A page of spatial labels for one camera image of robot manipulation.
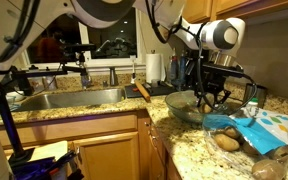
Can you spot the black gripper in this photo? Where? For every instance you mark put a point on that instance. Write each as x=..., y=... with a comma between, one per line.
x=215, y=85

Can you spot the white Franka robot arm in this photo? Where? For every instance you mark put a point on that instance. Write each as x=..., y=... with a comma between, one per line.
x=24, y=26

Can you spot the clear glass bowl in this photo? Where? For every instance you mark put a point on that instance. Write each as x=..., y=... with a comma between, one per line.
x=180, y=106

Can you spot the plastic potato bag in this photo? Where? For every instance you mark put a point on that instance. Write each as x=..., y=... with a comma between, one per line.
x=270, y=130

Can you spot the large brown potato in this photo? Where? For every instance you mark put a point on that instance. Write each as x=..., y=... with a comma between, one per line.
x=267, y=170

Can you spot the small white bowl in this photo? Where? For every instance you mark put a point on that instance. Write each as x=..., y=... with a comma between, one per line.
x=15, y=96

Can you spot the black coffee maker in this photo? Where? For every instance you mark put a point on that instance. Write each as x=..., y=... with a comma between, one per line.
x=192, y=76

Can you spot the white jar green lid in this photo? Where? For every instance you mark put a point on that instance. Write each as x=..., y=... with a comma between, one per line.
x=251, y=103

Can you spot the blue bottle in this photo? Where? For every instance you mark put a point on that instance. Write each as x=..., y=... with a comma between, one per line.
x=182, y=71

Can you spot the stainless steel cup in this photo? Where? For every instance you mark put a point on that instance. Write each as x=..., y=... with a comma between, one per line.
x=260, y=95

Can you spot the clear spray bottle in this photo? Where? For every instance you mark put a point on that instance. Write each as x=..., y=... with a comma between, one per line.
x=173, y=68

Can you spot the black counter mat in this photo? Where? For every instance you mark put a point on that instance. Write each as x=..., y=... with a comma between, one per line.
x=160, y=90

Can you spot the small grey cup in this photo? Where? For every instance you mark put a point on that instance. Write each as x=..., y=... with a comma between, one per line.
x=154, y=83

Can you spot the white paper towel roll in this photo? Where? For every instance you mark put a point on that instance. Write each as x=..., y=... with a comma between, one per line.
x=154, y=68

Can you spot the white dish brush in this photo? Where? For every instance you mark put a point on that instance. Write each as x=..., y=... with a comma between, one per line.
x=133, y=71

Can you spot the metal soap dispenser pump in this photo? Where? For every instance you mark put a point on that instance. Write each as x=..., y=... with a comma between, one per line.
x=113, y=78

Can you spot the kitchen window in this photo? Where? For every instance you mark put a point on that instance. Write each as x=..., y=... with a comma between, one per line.
x=117, y=43

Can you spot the wooden lower cabinet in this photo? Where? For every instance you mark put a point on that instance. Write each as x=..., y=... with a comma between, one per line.
x=107, y=156

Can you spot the chrome sink faucet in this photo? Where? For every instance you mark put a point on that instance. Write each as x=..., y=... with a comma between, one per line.
x=86, y=81

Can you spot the stainless steel sink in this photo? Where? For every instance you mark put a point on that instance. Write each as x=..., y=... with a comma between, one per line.
x=70, y=99

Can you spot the small glass jar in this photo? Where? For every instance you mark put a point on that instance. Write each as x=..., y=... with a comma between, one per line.
x=49, y=83

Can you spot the dark purple black equipment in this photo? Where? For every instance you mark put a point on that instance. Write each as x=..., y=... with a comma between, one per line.
x=34, y=168

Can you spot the black pole stand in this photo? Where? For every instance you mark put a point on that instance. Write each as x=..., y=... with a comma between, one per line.
x=7, y=120

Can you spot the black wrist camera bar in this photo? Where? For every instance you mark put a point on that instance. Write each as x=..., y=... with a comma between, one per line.
x=222, y=70

